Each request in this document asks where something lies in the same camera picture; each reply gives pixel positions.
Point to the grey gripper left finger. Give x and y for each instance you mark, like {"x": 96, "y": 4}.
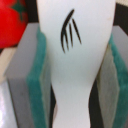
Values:
{"x": 29, "y": 80}

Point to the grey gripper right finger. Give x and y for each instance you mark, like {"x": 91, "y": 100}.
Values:
{"x": 113, "y": 81}

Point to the red tomato-shaped sausage toy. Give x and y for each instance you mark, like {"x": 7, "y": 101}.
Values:
{"x": 13, "y": 21}

